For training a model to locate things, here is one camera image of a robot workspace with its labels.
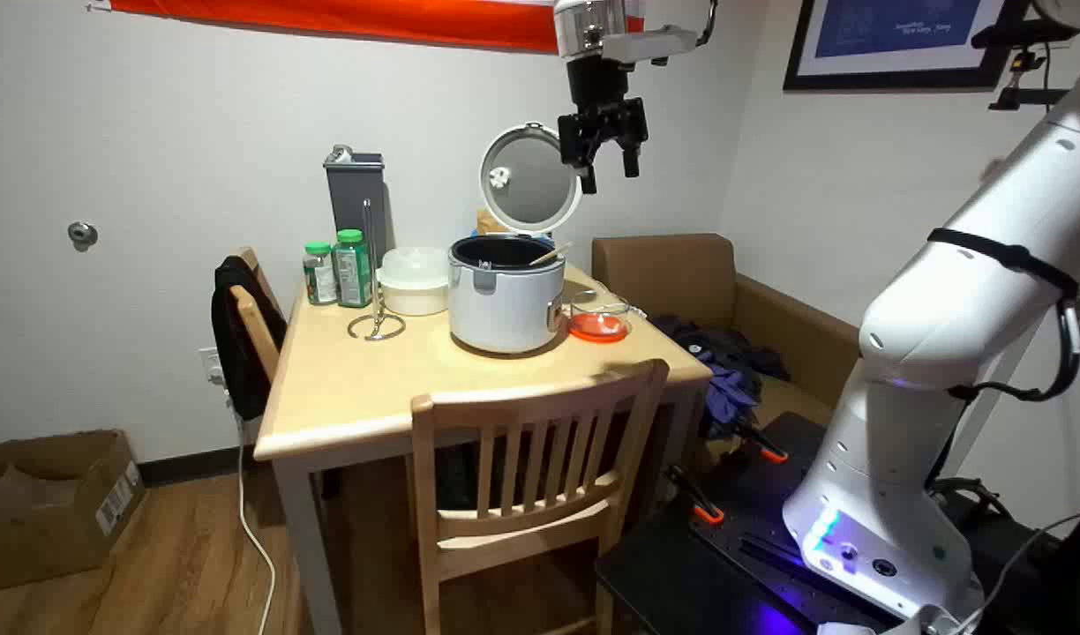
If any metal wire utensil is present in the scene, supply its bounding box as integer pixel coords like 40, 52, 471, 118
346, 292, 409, 344

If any white rice cooker with lid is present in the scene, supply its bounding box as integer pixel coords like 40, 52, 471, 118
445, 118, 585, 359

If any white floor cable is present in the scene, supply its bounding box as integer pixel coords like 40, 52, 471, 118
233, 437, 281, 635

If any light wooden table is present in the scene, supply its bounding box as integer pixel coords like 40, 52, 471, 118
251, 259, 717, 635

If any white plastic bowl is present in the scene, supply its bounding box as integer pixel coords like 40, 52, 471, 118
377, 244, 456, 319

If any black framed picture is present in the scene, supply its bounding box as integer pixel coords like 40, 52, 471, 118
779, 0, 1033, 96

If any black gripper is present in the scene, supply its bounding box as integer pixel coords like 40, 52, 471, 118
553, 52, 653, 198

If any red wall banner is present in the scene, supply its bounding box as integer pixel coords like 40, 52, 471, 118
106, 0, 563, 55

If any purple cloth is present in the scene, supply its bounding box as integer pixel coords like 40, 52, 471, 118
651, 309, 793, 433

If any white power cable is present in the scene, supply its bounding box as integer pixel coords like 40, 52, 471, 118
558, 296, 651, 326

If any cardboard box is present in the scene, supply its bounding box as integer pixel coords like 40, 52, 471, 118
0, 428, 149, 597

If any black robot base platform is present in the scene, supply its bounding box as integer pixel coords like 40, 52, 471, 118
593, 409, 1080, 635

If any brown sofa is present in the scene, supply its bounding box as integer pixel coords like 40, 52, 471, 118
591, 228, 864, 416

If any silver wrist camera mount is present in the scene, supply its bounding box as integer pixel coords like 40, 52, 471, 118
551, 0, 646, 58

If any tall green-capped bottle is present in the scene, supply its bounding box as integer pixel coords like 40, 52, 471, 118
332, 225, 377, 309

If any black camera stand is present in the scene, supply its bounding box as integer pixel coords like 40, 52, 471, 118
971, 0, 1080, 115

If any orange-handled clamp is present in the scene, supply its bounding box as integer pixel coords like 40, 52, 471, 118
736, 422, 793, 468
669, 462, 732, 529

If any orange round dish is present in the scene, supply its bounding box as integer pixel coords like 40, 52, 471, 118
565, 306, 637, 348

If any wooden chair with jacket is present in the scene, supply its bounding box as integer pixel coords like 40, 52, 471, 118
225, 245, 293, 391

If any wooden slat-back chair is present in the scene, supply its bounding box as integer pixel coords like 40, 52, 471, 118
406, 356, 676, 635

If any small green-capped bottle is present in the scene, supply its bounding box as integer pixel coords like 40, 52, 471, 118
300, 238, 343, 309

